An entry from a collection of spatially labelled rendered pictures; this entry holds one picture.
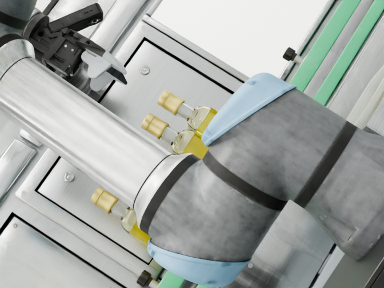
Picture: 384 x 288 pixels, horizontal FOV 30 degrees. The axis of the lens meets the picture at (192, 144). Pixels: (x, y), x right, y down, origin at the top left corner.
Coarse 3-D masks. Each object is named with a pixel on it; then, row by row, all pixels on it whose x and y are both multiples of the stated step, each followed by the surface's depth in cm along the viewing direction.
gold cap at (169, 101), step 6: (168, 90) 140; (162, 96) 138; (168, 96) 138; (174, 96) 139; (162, 102) 139; (168, 102) 138; (174, 102) 138; (180, 102) 138; (168, 108) 139; (174, 108) 138; (174, 114) 139
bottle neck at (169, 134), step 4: (168, 128) 137; (172, 128) 138; (164, 132) 137; (168, 132) 137; (172, 132) 137; (176, 132) 137; (164, 136) 137; (168, 136) 137; (172, 136) 137; (164, 140) 138; (168, 140) 137; (172, 140) 137
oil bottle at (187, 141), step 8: (176, 136) 137; (184, 136) 136; (192, 136) 136; (200, 136) 136; (176, 144) 135; (184, 144) 135; (192, 144) 135; (200, 144) 135; (176, 152) 135; (184, 152) 135; (192, 152) 135; (200, 152) 135
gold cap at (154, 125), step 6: (150, 114) 138; (144, 120) 137; (150, 120) 137; (156, 120) 137; (144, 126) 138; (150, 126) 137; (156, 126) 137; (162, 126) 137; (150, 132) 138; (156, 132) 137; (162, 132) 137
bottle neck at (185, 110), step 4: (184, 104) 139; (180, 108) 138; (184, 108) 138; (188, 108) 138; (192, 108) 139; (180, 112) 138; (184, 112) 138; (188, 112) 138; (180, 116) 139; (184, 116) 139; (188, 116) 138
